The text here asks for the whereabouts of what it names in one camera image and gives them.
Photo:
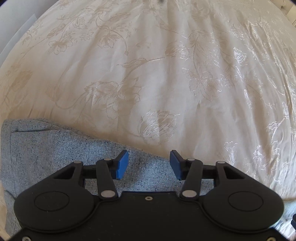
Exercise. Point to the grey-blue pants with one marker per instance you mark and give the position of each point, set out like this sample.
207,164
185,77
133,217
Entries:
46,153

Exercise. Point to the cream floral bedspread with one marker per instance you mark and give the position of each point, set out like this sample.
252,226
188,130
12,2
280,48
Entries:
148,69

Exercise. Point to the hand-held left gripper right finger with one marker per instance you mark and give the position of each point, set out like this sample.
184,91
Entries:
175,164

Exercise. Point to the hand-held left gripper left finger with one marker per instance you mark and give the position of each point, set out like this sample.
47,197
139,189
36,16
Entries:
122,164

